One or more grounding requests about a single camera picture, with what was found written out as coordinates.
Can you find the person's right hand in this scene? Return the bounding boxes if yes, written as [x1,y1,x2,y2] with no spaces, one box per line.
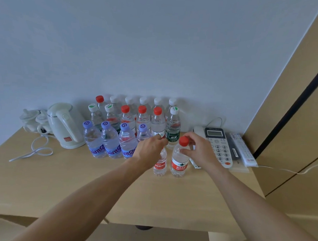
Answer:
[178,131,229,178]

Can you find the person's left hand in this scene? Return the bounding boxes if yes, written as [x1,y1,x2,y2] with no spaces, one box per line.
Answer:
[130,133,169,173]

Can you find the blue-cap water bottle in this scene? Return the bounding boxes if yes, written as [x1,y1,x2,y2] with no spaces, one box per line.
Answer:
[99,120,125,159]
[118,122,139,160]
[81,120,109,159]
[136,123,154,143]

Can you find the person's left forearm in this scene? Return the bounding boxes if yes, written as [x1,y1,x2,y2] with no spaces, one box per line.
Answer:
[11,154,147,241]

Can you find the person's right forearm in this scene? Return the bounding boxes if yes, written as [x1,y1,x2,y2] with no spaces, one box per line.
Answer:
[209,168,318,241]

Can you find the grey desk telephone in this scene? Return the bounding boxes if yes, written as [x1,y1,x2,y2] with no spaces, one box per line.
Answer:
[190,125,235,169]

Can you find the grey remote control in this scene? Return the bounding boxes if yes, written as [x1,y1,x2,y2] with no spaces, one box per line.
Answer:
[227,132,261,168]

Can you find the white electric kettle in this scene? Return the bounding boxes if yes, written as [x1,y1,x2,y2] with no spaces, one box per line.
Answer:
[45,101,88,150]

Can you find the wooden table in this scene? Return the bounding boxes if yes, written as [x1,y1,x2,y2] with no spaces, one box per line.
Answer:
[0,124,268,241]

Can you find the white telephone handset cord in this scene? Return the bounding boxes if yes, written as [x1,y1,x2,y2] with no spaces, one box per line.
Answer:
[189,157,202,170]

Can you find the thin white cable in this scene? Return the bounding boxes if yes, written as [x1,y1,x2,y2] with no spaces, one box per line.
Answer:
[204,117,318,176]

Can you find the white kettle power cable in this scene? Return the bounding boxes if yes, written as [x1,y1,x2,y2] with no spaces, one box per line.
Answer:
[9,129,56,164]

